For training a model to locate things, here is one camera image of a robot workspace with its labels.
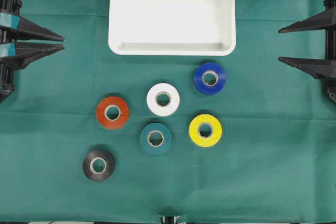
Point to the green tape roll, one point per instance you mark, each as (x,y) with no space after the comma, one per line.
(156,138)

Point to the red tape roll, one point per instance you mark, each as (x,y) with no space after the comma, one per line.
(112,113)

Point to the white tape roll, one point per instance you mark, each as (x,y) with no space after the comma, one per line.
(163,99)

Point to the white plastic tray case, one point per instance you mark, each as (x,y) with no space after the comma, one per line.
(172,27)

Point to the blue tape roll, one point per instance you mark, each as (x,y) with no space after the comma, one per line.
(210,78)

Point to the black white front mount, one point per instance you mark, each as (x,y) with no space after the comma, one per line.
(169,219)

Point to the green table cloth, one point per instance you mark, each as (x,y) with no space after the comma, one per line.
(275,161)

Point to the black tape roll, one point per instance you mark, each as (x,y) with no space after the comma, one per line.
(98,165)

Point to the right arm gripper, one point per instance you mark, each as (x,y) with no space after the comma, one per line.
(317,68)

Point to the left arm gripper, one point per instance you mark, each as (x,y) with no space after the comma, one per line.
(19,55)

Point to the yellow tape roll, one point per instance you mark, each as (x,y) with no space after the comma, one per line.
(205,130)

